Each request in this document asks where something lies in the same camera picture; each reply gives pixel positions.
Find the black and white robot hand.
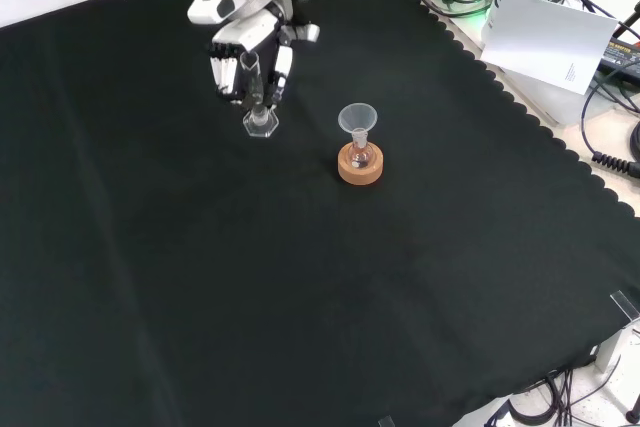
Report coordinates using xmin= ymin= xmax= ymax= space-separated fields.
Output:
xmin=207 ymin=0 xmax=322 ymax=112

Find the clear glass graduated cylinder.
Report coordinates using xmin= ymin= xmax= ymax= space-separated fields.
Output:
xmin=239 ymin=51 xmax=281 ymax=140

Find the clear plastic funnel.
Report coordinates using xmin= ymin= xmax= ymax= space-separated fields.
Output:
xmin=337 ymin=103 xmax=380 ymax=142

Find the small round-bottom glass flask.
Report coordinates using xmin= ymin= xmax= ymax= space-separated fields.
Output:
xmin=348 ymin=129 xmax=374 ymax=170

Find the black bench cloth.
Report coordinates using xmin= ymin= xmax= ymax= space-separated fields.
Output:
xmin=0 ymin=0 xmax=640 ymax=427

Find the black power adapter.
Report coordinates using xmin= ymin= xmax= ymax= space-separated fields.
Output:
xmin=598 ymin=38 xmax=640 ymax=74

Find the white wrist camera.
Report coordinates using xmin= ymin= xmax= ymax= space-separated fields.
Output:
xmin=186 ymin=0 xmax=237 ymax=27

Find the cork ring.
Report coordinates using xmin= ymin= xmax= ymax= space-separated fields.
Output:
xmin=336 ymin=141 xmax=386 ymax=187

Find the black coiled cable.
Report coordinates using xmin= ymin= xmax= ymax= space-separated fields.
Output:
xmin=579 ymin=74 xmax=640 ymax=177

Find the black floor cable bundle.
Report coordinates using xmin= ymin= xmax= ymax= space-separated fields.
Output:
xmin=482 ymin=365 xmax=640 ymax=427

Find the white bench bracket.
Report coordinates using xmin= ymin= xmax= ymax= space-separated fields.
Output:
xmin=593 ymin=325 xmax=640 ymax=374

